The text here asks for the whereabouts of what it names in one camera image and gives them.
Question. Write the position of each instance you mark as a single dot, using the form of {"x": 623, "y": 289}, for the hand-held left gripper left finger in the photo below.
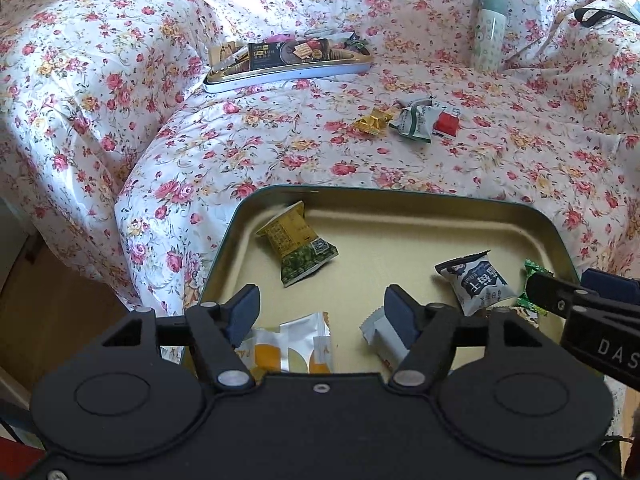
{"x": 245, "y": 312}

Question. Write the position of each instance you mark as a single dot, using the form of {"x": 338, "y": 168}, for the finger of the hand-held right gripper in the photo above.
{"x": 552, "y": 292}
{"x": 610, "y": 285}

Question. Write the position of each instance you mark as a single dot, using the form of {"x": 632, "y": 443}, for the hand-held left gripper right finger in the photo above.
{"x": 400, "y": 312}

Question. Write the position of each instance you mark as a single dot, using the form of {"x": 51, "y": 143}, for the grey snack packet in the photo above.
{"x": 382, "y": 342}

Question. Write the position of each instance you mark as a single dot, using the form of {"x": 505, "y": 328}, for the white orange snack packet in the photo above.
{"x": 292, "y": 345}

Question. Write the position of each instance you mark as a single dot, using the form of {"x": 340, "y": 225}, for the gold tin tray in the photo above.
{"x": 400, "y": 237}

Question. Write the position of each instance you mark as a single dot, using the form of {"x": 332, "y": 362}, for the dark blue white snack packet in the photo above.
{"x": 477, "y": 282}

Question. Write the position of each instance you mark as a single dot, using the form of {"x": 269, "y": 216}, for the yellow green snack packet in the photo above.
{"x": 295, "y": 245}

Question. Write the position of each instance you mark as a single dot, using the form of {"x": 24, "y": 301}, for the green white snack packet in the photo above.
{"x": 414, "y": 125}

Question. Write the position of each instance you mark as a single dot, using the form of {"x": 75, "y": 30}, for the gold wrapped candy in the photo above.
{"x": 372, "y": 122}

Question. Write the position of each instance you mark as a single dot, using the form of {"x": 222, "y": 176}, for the floral blanket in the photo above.
{"x": 200, "y": 125}

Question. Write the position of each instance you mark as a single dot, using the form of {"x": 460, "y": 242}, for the red snack packet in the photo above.
{"x": 446, "y": 124}

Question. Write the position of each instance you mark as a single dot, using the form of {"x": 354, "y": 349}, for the pale blue tin tray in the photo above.
{"x": 300, "y": 74}

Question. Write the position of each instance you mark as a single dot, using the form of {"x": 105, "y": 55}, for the tan snack packet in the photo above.
{"x": 227, "y": 57}

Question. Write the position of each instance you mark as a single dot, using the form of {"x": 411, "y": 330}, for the black snack box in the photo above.
{"x": 287, "y": 55}

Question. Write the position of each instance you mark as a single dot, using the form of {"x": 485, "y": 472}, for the green white tumbler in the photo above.
{"x": 489, "y": 32}

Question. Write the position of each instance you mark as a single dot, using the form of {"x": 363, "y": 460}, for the purple green candy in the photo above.
{"x": 357, "y": 44}

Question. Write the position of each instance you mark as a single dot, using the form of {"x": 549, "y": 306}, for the pink snack packet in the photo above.
{"x": 280, "y": 38}

